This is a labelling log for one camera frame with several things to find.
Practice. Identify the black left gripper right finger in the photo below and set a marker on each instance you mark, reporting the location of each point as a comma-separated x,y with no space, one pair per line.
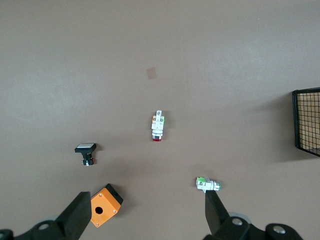
220,220

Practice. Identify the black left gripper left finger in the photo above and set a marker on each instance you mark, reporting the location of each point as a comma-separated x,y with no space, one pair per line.
72,220

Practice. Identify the red push button switch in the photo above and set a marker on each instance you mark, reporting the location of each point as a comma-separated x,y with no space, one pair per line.
157,127

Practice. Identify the black square white-capped button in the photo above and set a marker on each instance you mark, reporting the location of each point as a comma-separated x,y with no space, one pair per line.
86,147

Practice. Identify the white green small connector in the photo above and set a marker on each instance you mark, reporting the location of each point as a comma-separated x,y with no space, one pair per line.
206,184

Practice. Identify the brown tape patch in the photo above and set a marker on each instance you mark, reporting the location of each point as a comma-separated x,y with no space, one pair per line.
151,73

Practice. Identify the orange button enclosure box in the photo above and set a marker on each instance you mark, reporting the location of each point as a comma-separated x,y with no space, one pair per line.
105,200

